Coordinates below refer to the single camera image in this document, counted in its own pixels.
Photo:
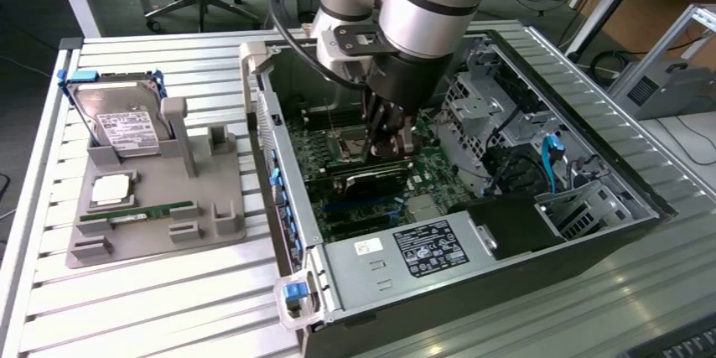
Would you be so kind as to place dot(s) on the CPU socket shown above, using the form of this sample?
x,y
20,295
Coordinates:
x,y
349,146

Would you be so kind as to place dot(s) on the black tripod pole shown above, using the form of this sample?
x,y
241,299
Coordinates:
x,y
615,1

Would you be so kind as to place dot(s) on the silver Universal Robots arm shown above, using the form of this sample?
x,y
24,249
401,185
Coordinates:
x,y
425,14

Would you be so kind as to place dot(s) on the green motherboard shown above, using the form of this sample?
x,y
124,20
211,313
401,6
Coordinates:
x,y
436,173

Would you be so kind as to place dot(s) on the aluminium profile frame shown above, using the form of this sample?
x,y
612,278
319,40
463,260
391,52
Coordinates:
x,y
668,39

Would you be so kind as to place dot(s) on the silver CPU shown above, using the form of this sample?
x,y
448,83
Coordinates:
x,y
112,190

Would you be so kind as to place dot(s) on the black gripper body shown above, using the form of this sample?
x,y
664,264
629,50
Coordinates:
x,y
413,81

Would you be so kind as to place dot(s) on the grey computer tower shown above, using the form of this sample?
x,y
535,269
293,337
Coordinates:
x,y
671,94

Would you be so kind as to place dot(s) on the black open PC case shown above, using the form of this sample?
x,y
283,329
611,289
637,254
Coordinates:
x,y
559,274

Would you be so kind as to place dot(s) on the silver chipset heatsink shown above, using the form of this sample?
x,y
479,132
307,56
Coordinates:
x,y
428,209

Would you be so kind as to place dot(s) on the grey power supply unit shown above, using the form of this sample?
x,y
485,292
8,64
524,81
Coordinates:
x,y
357,274

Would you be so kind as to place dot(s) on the blue case latch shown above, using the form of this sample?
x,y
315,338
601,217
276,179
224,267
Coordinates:
x,y
295,294

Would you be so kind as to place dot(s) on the hard disk in blue carrier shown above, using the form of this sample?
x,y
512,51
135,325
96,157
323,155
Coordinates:
x,y
125,123

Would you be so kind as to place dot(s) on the NVIDIA graphics card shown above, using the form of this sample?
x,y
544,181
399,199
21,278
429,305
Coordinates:
x,y
375,186

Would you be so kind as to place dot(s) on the silver drive cage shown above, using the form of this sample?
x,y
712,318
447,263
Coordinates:
x,y
487,108

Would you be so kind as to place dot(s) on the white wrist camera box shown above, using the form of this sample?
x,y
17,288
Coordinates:
x,y
329,52

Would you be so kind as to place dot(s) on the green RAM stick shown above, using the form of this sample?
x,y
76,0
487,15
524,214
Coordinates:
x,y
140,212

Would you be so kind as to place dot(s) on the grey parts rack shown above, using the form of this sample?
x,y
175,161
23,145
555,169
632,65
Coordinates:
x,y
156,190

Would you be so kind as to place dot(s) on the black office chair base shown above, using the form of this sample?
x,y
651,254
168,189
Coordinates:
x,y
203,6

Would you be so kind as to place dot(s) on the silver disk bay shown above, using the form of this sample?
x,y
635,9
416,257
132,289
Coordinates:
x,y
587,215

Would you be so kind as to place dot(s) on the black plastic duct cover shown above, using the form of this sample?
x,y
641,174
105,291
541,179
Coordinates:
x,y
515,224

